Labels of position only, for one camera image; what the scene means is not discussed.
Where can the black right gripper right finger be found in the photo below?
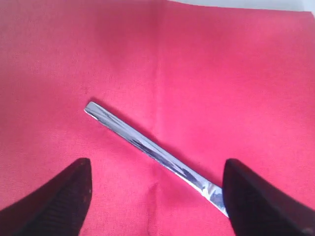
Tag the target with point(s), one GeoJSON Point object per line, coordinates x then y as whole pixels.
{"type": "Point", "coordinates": [257, 208]}

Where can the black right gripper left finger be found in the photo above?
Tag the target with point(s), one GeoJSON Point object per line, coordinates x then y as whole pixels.
{"type": "Point", "coordinates": [57, 208]}

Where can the steel table knife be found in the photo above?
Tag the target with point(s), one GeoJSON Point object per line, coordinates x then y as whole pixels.
{"type": "Point", "coordinates": [207, 189]}

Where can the red table cloth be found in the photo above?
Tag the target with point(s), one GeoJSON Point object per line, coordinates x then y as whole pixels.
{"type": "Point", "coordinates": [205, 83]}

